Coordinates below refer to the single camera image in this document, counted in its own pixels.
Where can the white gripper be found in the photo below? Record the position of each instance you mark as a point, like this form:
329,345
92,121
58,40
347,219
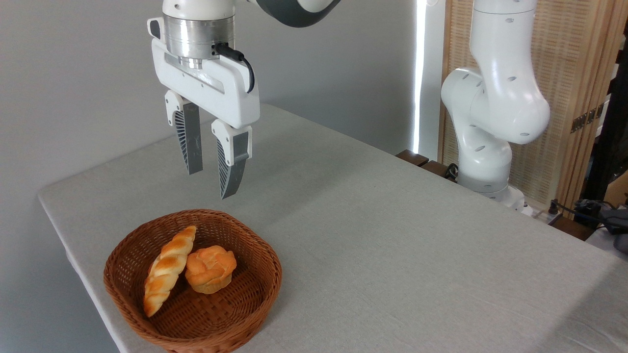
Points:
230,93

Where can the long twisted bread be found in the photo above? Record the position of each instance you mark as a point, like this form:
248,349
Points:
167,269

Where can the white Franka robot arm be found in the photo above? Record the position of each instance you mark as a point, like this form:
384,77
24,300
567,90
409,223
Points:
500,98

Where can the round bread bun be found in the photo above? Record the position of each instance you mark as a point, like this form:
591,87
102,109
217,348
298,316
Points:
211,269

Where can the brown wicker basket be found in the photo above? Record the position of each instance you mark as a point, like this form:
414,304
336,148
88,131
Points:
221,318

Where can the grey tablecloth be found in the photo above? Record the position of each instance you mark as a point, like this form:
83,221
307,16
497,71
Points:
392,245

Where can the bamboo folding screen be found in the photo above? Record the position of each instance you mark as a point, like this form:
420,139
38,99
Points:
569,59

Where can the brass screen hinge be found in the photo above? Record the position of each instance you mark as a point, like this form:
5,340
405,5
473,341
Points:
586,117

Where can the black metal stand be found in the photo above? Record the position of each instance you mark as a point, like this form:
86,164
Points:
611,137

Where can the grey power adapter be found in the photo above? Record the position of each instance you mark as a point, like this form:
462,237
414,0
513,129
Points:
619,223

